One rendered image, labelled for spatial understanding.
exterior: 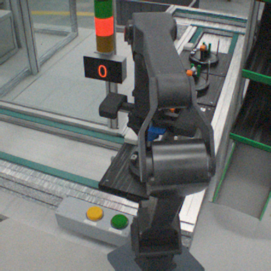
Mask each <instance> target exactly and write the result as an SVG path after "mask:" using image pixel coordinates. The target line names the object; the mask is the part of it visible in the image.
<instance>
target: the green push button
mask: <svg viewBox="0 0 271 271"><path fill-rule="evenodd" d="M112 224H113V226H114V227H116V228H123V227H125V226H126V225H127V217H126V216H125V215H123V214H116V215H114V216H113V218H112Z"/></svg>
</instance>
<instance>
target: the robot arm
mask: <svg viewBox="0 0 271 271"><path fill-rule="evenodd" d="M123 37H124V42H127V44H128V45H130V46H131V52H132V58H133V61H134V89H133V91H132V96H133V97H134V103H129V102H128V96H127V95H124V94H119V93H114V92H110V93H109V94H108V95H107V96H106V97H105V98H104V100H103V101H102V103H101V104H100V105H99V116H101V117H105V118H108V119H113V120H114V119H116V118H117V113H118V111H120V112H123V113H128V123H127V124H126V125H127V127H129V128H131V129H132V130H133V131H134V132H135V134H136V135H137V136H138V147H139V168H140V179H141V182H142V183H144V182H146V193H147V195H150V197H149V200H140V201H139V206H138V210H137V216H136V217H133V220H132V223H131V225H130V231H131V250H133V251H134V253H135V257H134V261H135V262H136V263H137V265H138V266H139V267H140V268H141V269H142V270H143V271H171V270H172V269H174V268H176V267H177V263H176V262H175V261H174V259H173V257H174V255H181V253H182V249H181V247H182V241H181V226H180V222H181V220H180V216H179V214H178V211H179V209H180V206H181V204H182V203H183V201H184V198H185V196H188V195H192V194H196V193H199V192H202V191H203V190H205V189H206V188H207V187H208V186H209V184H210V182H211V178H212V177H214V175H215V173H216V159H215V145H214V129H213V126H212V125H211V123H210V121H209V120H208V119H207V117H206V116H205V114H204V112H203V111H202V110H201V108H200V107H199V106H198V104H197V100H196V92H195V81H194V78H193V77H192V76H188V75H187V74H186V71H185V68H184V66H183V64H182V61H181V59H180V56H179V54H178V52H177V49H176V47H175V44H174V41H175V40H176V38H177V21H176V19H173V17H172V14H171V13H170V12H143V13H133V14H132V20H128V22H127V25H126V26H125V27H124V34H123ZM173 108H181V111H180V112H179V114H175V113H171V109H173ZM151 120H152V124H151V126H150V127H149V122H150V121H151ZM169 124H170V125H174V133H175V134H176V135H180V136H185V137H190V138H193V137H195V133H196V130H197V128H199V130H200V131H201V137H202V139H181V140H159V141H154V139H155V138H156V137H157V135H163V134H164V133H165V131H166V128H167V127H168V125H169Z"/></svg>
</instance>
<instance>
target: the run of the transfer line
mask: <svg viewBox="0 0 271 271"><path fill-rule="evenodd" d="M165 12H170V13H171V14H172V17H173V19H176V21H177V38H176V40H178V41H179V40H180V39H181V37H182V36H183V35H184V33H185V32H186V30H189V31H194V34H195V33H196V34H200V38H199V40H200V41H201V40H204V41H211V42H218V39H219V38H220V43H221V44H227V45H230V44H231V40H233V41H237V40H238V39H241V40H244V37H245V31H246V24H247V16H238V15H233V14H228V13H220V12H215V11H210V10H201V9H196V8H189V7H182V6H177V5H171V6H170V7H169V8H168V9H167V10H166V11H165ZM200 41H199V42H200Z"/></svg>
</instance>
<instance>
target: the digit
mask: <svg viewBox="0 0 271 271"><path fill-rule="evenodd" d="M94 66H95V74H96V78H98V79H103V80H110V75H109V62H107V61H105V62H103V61H99V60H94Z"/></svg>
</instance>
